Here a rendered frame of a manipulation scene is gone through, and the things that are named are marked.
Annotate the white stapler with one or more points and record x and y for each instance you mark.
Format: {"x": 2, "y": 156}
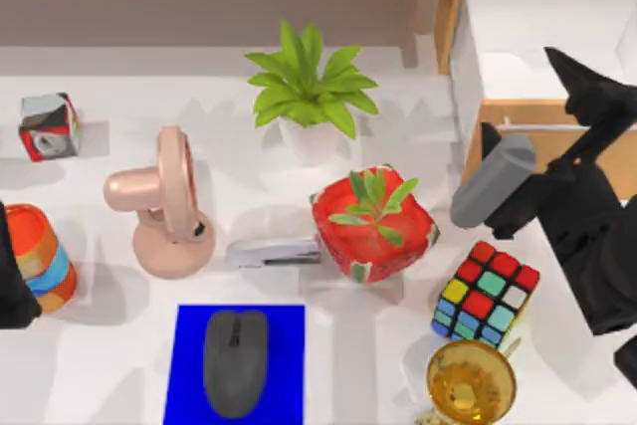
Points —
{"x": 278, "y": 252}

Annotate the orange and blue striped cup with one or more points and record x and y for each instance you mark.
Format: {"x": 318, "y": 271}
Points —
{"x": 42, "y": 261}

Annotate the green plant in white pot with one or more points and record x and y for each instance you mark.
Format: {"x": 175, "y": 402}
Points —
{"x": 308, "y": 81}

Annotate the multicoloured puzzle cube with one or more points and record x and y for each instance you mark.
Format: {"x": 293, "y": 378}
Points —
{"x": 485, "y": 295}

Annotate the pink desk fan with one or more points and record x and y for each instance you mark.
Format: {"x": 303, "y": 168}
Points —
{"x": 171, "y": 206}

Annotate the pale wooden drawer front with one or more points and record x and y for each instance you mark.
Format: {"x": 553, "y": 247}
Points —
{"x": 542, "y": 114}

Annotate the printed cube box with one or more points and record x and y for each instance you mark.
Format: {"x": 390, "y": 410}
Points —
{"x": 47, "y": 129}

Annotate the gold trophy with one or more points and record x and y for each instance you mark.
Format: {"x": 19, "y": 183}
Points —
{"x": 470, "y": 385}

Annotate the red pot with green plant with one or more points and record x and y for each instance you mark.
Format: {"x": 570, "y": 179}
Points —
{"x": 373, "y": 231}

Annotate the grey computer mouse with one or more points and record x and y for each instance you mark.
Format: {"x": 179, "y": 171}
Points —
{"x": 236, "y": 365}

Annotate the blue mouse mat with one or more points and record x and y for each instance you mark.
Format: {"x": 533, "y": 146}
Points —
{"x": 286, "y": 370}

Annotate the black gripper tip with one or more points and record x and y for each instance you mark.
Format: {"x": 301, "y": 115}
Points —
{"x": 12, "y": 285}

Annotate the pulled-out drawer with white inside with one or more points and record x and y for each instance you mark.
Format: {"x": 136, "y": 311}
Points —
{"x": 507, "y": 32}

